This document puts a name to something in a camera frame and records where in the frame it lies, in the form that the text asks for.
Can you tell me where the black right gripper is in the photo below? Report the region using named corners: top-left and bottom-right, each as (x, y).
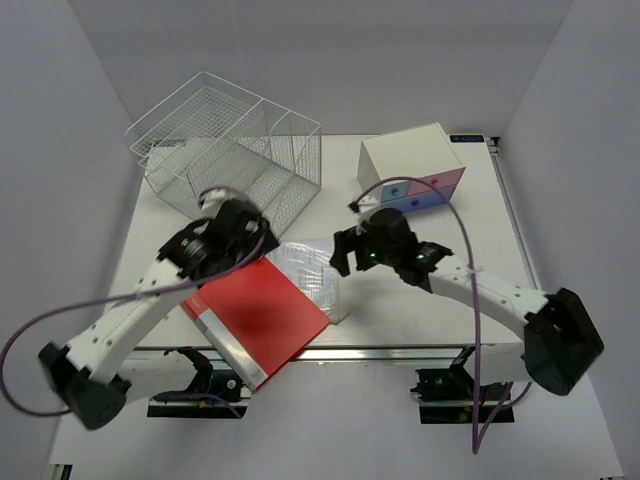
top-left (329, 224), bottom-right (398, 278)

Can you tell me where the light blue drawer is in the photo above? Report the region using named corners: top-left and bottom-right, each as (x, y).
top-left (380, 180), bottom-right (410, 203)

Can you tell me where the periwinkle blue drawer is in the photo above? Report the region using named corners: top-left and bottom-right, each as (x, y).
top-left (395, 187), bottom-right (445, 212)

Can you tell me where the clear plastic bag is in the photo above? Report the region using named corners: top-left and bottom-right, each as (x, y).
top-left (267, 240), bottom-right (348, 325)

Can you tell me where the pink drawer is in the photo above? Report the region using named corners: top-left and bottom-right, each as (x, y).
top-left (408, 167), bottom-right (465, 196)

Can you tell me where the white mini drawer cabinet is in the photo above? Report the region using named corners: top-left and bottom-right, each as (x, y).
top-left (357, 123), bottom-right (465, 210)

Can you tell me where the red folder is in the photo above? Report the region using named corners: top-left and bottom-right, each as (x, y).
top-left (182, 259), bottom-right (329, 392)

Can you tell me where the white wire mesh organizer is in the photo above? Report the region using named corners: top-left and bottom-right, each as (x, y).
top-left (125, 71), bottom-right (322, 236)

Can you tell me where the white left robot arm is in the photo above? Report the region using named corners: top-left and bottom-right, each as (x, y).
top-left (38, 198), bottom-right (279, 430)

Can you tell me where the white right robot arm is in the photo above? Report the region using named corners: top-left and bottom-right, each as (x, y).
top-left (330, 208), bottom-right (604, 396)

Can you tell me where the blue label sticker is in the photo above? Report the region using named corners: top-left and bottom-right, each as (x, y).
top-left (449, 134), bottom-right (485, 143)

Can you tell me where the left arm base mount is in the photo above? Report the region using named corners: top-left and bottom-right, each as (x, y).
top-left (147, 347), bottom-right (251, 420)

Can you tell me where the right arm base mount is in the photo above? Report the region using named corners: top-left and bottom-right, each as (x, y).
top-left (410, 347), bottom-right (515, 425)

